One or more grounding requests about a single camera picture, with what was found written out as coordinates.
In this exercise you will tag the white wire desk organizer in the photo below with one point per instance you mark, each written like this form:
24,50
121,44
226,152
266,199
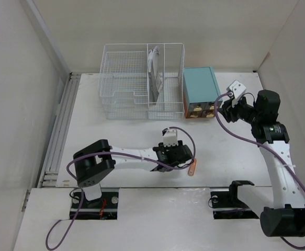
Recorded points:
123,85

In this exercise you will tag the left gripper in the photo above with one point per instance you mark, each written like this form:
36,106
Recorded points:
165,148

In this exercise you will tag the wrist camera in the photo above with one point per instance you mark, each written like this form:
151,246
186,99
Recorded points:
170,138
238,90

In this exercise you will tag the aluminium rail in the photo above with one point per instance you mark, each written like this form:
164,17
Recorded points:
48,172

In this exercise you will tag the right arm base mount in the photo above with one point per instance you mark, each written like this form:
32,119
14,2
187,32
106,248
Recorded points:
225,204

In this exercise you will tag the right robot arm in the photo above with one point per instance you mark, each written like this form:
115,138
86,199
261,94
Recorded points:
284,216

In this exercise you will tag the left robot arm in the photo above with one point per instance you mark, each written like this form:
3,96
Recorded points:
94,162

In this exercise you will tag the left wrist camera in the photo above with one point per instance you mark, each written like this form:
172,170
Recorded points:
170,138

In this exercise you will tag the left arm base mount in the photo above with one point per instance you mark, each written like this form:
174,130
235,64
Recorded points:
104,208

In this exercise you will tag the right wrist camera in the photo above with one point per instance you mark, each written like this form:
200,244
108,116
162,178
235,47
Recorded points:
238,90

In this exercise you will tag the teal drawer cabinet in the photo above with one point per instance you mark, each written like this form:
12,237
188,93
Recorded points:
201,90

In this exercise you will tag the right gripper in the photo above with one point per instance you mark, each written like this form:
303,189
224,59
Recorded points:
228,111

